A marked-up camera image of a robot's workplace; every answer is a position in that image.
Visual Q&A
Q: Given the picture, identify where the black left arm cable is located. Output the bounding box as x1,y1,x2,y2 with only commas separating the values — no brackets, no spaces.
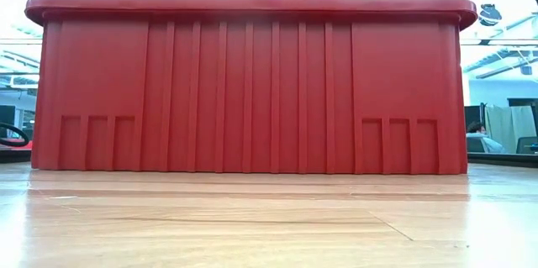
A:
0,121,30,148

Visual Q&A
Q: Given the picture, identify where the red ribbed plastic bin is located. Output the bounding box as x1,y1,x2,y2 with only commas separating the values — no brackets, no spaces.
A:
24,0,479,176

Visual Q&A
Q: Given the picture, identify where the black computer monitor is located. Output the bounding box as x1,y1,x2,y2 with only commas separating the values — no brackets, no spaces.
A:
0,105,17,129

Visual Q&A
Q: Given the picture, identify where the dark grey office chair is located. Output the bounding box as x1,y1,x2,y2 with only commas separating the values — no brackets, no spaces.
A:
515,135,538,155

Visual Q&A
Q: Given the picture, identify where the pale green curtain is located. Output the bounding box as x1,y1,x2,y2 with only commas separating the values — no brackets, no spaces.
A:
485,105,537,155

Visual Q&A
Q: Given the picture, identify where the person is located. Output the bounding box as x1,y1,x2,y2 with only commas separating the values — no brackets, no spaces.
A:
465,121,505,155

